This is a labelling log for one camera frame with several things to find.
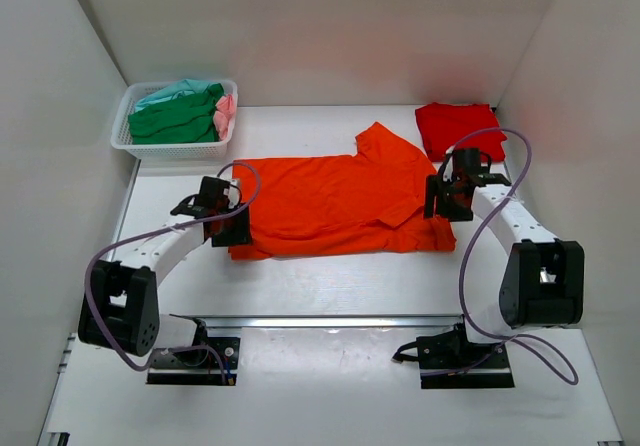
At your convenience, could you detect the orange t shirt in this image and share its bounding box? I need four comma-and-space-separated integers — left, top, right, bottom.
228, 123, 456, 261

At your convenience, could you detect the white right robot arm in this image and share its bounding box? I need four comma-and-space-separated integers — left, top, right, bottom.
424, 148, 585, 367

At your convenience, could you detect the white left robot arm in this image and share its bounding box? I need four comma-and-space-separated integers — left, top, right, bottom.
78, 176, 251, 364

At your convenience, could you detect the folded red t shirt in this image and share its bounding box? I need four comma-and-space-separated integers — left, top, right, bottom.
415, 103, 507, 163

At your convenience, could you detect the green t shirt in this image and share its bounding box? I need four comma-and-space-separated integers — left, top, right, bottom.
128, 83, 224, 145

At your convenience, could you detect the pink t shirt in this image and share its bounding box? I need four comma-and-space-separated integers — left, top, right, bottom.
212, 94, 237, 141

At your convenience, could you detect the white plastic laundry basket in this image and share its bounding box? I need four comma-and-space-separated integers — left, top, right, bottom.
111, 79, 238, 159

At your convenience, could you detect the teal t shirt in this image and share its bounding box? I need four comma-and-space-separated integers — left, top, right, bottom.
134, 79, 211, 112

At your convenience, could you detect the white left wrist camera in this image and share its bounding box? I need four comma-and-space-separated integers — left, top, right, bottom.
226, 179, 243, 207

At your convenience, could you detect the aluminium table rail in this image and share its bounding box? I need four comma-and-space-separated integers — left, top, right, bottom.
92, 160, 566, 330

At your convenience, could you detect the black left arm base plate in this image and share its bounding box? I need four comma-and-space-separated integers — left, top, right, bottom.
146, 326, 241, 387

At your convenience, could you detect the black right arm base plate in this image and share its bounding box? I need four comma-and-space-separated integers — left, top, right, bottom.
391, 315, 515, 390

